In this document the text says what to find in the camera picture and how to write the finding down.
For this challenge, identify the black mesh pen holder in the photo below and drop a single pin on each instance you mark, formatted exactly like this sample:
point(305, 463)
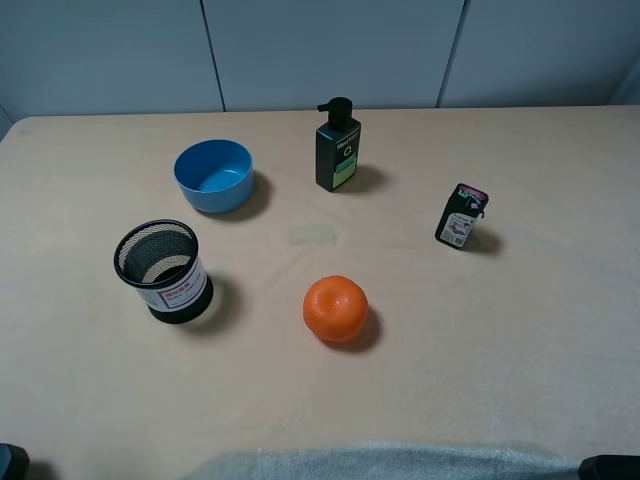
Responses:
point(160, 260)

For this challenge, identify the black left robot base corner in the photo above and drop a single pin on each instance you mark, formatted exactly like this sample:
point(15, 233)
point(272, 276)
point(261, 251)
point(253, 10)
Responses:
point(14, 462)

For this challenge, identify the black right robot base corner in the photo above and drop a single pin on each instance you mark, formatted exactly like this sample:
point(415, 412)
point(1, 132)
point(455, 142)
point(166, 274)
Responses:
point(610, 467)

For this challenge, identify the orange fruit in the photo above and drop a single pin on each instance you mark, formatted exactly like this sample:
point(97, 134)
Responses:
point(335, 309)

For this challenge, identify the black pump dispenser bottle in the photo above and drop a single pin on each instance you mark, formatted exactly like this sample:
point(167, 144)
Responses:
point(337, 144)

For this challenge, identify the blue plastic bowl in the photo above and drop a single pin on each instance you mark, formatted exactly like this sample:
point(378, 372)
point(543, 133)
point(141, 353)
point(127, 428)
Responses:
point(215, 176)

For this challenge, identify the small black labelled box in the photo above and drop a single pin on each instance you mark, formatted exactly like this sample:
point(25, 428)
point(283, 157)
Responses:
point(464, 206)

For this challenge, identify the grey cloth at table edge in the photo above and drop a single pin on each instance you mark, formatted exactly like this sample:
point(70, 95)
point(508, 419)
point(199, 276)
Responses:
point(388, 461)

